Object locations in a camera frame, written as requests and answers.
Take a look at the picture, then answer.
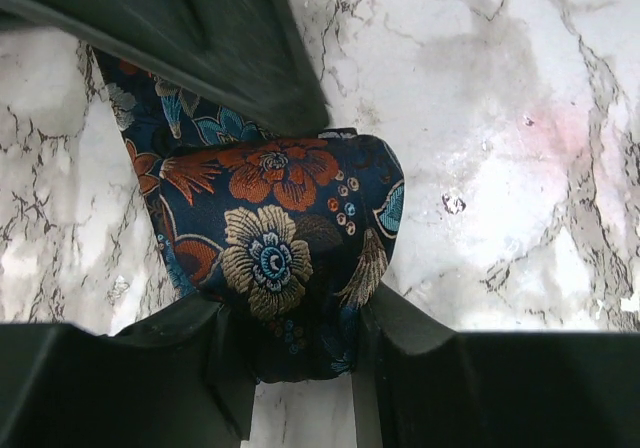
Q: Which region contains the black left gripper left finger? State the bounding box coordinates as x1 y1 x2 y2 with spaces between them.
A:
1 295 255 447

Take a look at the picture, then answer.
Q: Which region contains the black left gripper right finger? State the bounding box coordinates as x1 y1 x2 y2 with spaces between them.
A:
352 286 639 448

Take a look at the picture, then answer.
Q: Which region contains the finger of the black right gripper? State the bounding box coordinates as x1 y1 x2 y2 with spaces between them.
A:
1 0 330 136

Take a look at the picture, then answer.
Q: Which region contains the navy floral tie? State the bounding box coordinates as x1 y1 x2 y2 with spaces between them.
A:
95 51 405 383

